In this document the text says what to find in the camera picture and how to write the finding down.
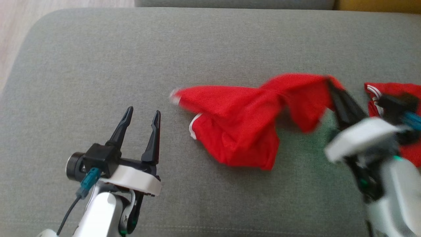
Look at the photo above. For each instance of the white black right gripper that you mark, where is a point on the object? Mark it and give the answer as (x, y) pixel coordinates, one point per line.
(365, 138)

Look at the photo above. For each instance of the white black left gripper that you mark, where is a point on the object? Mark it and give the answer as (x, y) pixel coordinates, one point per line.
(135, 179)

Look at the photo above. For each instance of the red jersey with white sleeves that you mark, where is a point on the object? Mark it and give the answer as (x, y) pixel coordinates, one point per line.
(394, 89)

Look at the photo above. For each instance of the red shorts with white stripes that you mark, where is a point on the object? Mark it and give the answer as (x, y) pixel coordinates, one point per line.
(236, 131)

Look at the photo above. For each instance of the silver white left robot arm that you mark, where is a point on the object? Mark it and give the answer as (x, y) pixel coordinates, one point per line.
(100, 214)

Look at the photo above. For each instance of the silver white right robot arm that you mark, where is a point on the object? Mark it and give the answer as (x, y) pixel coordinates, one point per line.
(394, 197)

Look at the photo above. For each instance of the grey sofa seat cushion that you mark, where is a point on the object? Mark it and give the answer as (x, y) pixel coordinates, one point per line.
(197, 49)

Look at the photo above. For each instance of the yellow sofa back cushion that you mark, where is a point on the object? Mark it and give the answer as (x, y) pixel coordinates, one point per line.
(378, 5)

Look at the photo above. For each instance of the grey sofa back cushion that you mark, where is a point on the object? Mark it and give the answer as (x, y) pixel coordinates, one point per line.
(230, 3)

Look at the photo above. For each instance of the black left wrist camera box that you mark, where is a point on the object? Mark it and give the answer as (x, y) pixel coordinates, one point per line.
(100, 159)

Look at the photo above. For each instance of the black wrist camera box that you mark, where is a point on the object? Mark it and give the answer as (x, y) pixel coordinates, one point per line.
(100, 159)
(394, 103)

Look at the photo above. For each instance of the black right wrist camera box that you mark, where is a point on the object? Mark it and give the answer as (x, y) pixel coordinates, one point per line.
(394, 103)

